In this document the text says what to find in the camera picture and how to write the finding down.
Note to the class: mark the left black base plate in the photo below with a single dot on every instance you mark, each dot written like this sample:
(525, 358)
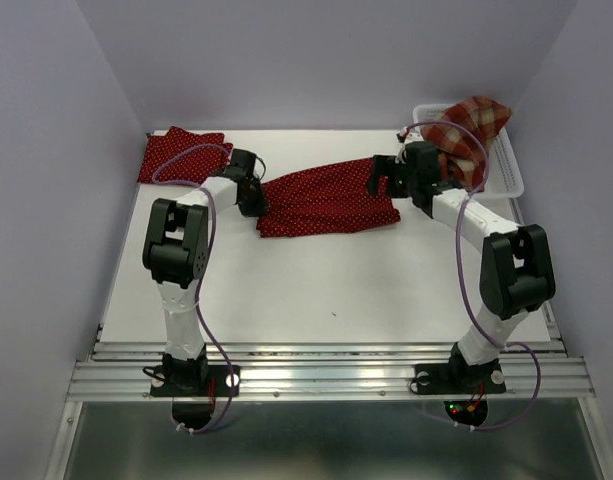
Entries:
(217, 383)

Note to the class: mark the aluminium rail frame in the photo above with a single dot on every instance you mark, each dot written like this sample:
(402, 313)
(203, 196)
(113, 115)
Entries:
(129, 337)

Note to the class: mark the white plastic basket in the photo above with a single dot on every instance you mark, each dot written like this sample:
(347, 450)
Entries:
(505, 180)

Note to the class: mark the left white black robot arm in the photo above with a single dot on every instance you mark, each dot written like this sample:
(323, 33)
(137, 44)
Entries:
(177, 248)

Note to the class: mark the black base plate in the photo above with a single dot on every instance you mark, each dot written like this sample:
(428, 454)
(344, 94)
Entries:
(217, 383)
(442, 379)

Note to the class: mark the red polka dot skirt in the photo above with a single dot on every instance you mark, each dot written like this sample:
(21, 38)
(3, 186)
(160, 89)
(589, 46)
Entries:
(329, 199)
(183, 157)

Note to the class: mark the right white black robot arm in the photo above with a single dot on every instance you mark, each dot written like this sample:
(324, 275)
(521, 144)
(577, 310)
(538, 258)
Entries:
(516, 275)

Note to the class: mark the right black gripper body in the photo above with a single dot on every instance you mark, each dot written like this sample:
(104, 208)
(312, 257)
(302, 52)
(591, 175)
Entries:
(401, 180)

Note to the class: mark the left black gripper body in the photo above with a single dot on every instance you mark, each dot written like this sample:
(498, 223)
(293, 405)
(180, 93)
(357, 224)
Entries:
(256, 203)

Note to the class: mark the red white plaid skirt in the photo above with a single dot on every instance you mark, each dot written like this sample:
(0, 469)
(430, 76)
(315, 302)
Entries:
(460, 158)

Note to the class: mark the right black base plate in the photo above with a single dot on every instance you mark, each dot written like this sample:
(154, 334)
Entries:
(442, 379)

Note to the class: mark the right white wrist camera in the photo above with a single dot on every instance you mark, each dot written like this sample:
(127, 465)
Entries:
(405, 137)

